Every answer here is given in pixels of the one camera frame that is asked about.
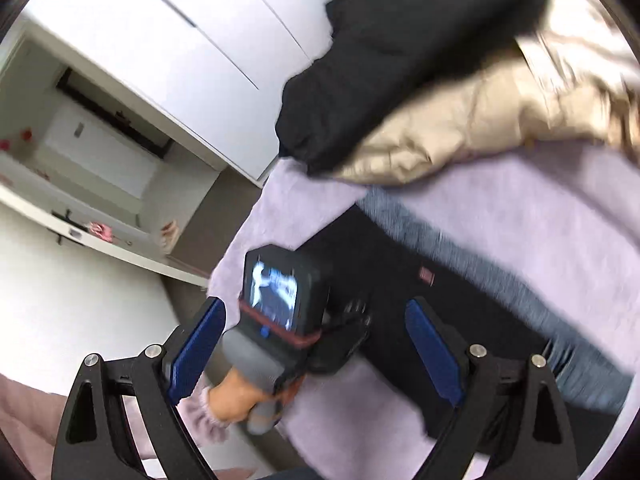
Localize beige crumpled garment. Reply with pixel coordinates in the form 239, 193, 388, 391
330, 0, 639, 185

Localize pink cloth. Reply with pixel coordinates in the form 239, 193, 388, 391
0, 375, 66, 479

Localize left hand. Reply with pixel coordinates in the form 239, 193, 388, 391
207, 367, 271, 424

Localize black garment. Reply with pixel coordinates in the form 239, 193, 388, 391
276, 0, 548, 176

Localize black pants with grey waistband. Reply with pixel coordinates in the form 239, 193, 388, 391
300, 192, 631, 463

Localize lavender fleece blanket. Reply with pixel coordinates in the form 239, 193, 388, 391
207, 0, 640, 480

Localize white cabinet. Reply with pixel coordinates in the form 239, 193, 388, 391
1, 0, 330, 393

